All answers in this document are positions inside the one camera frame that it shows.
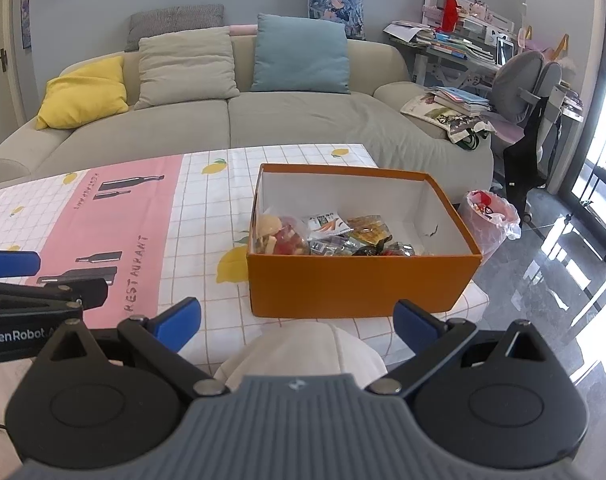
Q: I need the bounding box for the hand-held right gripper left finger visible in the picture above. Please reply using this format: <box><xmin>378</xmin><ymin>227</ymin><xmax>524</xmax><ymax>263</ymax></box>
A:
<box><xmin>35</xmin><ymin>297</ymin><xmax>228</xmax><ymax>396</ymax></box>

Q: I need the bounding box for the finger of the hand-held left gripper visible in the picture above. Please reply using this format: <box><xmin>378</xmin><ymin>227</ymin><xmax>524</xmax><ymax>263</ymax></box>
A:
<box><xmin>0</xmin><ymin>247</ymin><xmax>41</xmax><ymax>278</ymax></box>
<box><xmin>0</xmin><ymin>277</ymin><xmax>108</xmax><ymax>310</ymax></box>

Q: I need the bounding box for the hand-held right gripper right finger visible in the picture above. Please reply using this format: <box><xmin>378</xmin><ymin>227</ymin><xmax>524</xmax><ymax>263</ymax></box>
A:
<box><xmin>365</xmin><ymin>299</ymin><xmax>566</xmax><ymax>395</ymax></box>

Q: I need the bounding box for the orange cardboard box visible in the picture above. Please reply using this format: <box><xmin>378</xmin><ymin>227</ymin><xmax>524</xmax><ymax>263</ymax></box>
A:
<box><xmin>246</xmin><ymin>162</ymin><xmax>484</xmax><ymax>319</ymax></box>

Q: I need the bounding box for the clear packet of yellow sticks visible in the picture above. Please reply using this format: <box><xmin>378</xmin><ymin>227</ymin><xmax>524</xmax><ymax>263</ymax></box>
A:
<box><xmin>348</xmin><ymin>215</ymin><xmax>391</xmax><ymax>243</ymax></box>

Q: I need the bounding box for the clear packet of red nuts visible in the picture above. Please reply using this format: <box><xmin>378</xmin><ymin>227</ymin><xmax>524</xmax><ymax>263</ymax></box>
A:
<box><xmin>253</xmin><ymin>214</ymin><xmax>308</xmax><ymax>256</ymax></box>

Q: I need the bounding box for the pink and white checked tablecloth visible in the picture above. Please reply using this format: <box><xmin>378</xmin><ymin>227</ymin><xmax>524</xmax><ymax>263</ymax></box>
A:
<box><xmin>0</xmin><ymin>144</ymin><xmax>488</xmax><ymax>376</ymax></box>

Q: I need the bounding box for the trash bin with pink bag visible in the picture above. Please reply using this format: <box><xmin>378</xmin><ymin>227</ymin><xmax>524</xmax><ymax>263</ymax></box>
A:
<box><xmin>458</xmin><ymin>189</ymin><xmax>522</xmax><ymax>266</ymax></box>

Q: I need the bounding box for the yellow pillow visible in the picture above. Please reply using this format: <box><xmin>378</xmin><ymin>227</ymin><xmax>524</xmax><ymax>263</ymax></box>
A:
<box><xmin>35</xmin><ymin>55</ymin><xmax>130</xmax><ymax>131</ymax></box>

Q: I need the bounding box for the black garment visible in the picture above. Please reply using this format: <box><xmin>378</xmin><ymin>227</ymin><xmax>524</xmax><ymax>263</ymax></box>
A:
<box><xmin>503</xmin><ymin>95</ymin><xmax>561</xmax><ymax>216</ymax></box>

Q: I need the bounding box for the printed tote bag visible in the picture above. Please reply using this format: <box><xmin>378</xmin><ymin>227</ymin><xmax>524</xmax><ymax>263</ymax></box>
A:
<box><xmin>445</xmin><ymin>115</ymin><xmax>496</xmax><ymax>152</ymax></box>

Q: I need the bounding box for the open magazine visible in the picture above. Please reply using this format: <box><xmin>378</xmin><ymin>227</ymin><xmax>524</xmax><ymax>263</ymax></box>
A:
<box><xmin>400</xmin><ymin>92</ymin><xmax>451</xmax><ymax>123</ymax></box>

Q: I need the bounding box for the metal folding rack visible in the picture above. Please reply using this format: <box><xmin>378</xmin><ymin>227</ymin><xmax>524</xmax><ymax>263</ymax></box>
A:
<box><xmin>570</xmin><ymin>155</ymin><xmax>606</xmax><ymax>263</ymax></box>

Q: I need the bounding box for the stack of books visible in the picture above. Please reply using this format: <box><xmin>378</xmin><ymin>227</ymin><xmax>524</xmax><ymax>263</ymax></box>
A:
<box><xmin>428</xmin><ymin>86</ymin><xmax>491</xmax><ymax>116</ymax></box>

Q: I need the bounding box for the beige sofa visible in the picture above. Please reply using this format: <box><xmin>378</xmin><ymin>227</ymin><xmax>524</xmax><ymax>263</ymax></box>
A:
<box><xmin>0</xmin><ymin>25</ymin><xmax>494</xmax><ymax>201</ymax></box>

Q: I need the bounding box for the beige pillow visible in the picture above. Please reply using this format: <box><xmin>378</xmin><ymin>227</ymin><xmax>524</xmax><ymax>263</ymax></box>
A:
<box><xmin>134</xmin><ymin>27</ymin><xmax>241</xmax><ymax>111</ymax></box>

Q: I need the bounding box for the cluttered desk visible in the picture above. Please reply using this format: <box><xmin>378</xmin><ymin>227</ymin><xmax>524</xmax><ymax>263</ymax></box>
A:
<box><xmin>383</xmin><ymin>20</ymin><xmax>584</xmax><ymax>123</ymax></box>

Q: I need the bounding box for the grey office chair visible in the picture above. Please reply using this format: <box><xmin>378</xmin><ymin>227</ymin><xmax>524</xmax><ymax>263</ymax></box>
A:
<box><xmin>492</xmin><ymin>50</ymin><xmax>566</xmax><ymax>191</ymax></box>

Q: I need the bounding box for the white tablet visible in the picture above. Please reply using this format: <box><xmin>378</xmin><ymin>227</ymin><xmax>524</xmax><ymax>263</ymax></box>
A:
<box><xmin>495</xmin><ymin>37</ymin><xmax>516</xmax><ymax>66</ymax></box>

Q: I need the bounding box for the grey striped pillow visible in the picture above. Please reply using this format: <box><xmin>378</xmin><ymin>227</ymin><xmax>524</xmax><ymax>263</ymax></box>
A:
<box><xmin>124</xmin><ymin>4</ymin><xmax>225</xmax><ymax>52</ymax></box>

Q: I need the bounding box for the light blue pillow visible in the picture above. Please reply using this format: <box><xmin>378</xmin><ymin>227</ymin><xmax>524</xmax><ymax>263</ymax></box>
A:
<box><xmin>250</xmin><ymin>13</ymin><xmax>351</xmax><ymax>95</ymax></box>

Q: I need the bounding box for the red bag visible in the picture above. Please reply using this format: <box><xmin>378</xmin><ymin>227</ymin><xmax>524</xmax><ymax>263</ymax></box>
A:
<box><xmin>440</xmin><ymin>0</ymin><xmax>460</xmax><ymax>33</ymax></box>

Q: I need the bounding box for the printed figure pillow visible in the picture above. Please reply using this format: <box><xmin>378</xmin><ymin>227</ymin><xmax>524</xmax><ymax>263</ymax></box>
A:
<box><xmin>305</xmin><ymin>0</ymin><xmax>368</xmax><ymax>41</ymax></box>

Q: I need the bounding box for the wall poster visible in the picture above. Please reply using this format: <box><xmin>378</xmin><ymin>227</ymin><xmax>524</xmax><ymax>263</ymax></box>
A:
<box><xmin>20</xmin><ymin>0</ymin><xmax>32</xmax><ymax>50</ymax></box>

